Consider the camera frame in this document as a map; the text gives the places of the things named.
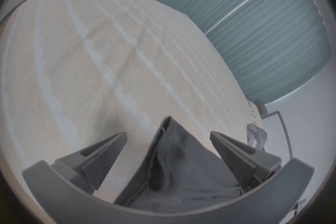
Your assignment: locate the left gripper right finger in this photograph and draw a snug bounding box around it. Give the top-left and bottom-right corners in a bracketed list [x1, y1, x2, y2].
[210, 131, 282, 189]

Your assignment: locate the bed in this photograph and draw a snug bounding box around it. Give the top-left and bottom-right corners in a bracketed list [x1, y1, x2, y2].
[0, 0, 292, 208]

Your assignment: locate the pile of clothes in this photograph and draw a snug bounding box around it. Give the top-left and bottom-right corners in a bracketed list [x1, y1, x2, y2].
[247, 123, 268, 151]

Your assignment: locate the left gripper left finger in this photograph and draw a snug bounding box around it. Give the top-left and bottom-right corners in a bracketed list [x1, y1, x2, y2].
[54, 132, 128, 190]

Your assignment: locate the grey bedside table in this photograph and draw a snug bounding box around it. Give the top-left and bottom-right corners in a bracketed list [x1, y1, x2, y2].
[256, 99, 268, 116]

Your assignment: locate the white printed pillow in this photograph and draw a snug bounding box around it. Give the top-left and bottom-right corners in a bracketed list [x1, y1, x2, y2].
[247, 100, 263, 129]

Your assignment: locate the black T-shirt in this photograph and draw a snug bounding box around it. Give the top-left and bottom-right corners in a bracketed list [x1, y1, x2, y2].
[114, 116, 243, 214]

